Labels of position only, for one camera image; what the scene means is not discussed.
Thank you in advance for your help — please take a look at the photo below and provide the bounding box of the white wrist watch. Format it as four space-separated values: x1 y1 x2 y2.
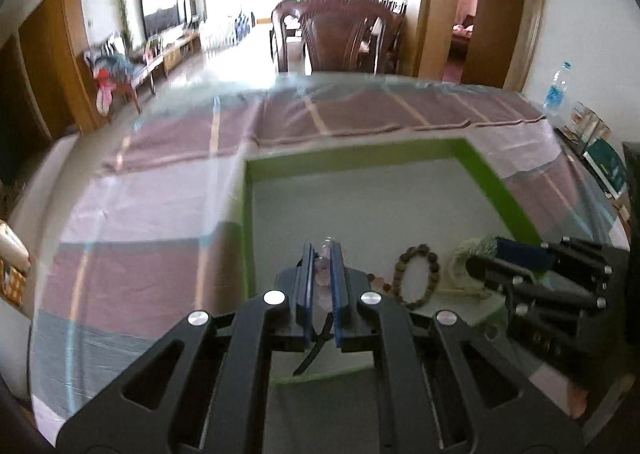
444 236 501 301

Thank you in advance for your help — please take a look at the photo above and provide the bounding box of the brown wooden bead bracelet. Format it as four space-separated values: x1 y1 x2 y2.
366 243 443 311

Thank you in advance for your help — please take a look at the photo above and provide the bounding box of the pink bead bracelet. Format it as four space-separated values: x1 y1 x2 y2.
312 235 335 315

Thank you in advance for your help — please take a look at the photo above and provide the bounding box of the green stone flower jewelry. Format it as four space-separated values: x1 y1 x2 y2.
473 237 498 257

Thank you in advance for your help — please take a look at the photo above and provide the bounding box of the black wrist watch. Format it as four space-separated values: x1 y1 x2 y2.
293 312 334 377

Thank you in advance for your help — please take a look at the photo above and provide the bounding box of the person's right hand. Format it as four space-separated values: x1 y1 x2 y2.
567 382 589 419

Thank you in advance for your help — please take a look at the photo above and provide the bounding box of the green cardboard box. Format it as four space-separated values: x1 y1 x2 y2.
241 137 544 385

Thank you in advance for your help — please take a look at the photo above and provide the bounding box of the dark green box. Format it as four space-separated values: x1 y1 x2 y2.
582 138 627 199

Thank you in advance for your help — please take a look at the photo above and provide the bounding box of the clear plastic water bottle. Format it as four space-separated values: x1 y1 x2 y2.
542 61 572 116

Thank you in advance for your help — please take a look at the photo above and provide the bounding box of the plaid tablecloth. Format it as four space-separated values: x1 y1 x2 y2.
29 74 628 440

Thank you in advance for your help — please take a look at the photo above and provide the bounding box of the dark wooden dining chair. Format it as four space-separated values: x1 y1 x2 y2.
270 0 406 75

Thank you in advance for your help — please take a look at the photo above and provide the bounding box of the chair with piled clothes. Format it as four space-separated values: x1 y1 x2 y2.
84 32 164 119

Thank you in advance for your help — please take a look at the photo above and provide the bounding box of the wooden tv cabinet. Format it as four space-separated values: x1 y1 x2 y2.
162 30 202 75

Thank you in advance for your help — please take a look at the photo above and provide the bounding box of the flat screen television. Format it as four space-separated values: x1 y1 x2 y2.
140 0 186 38

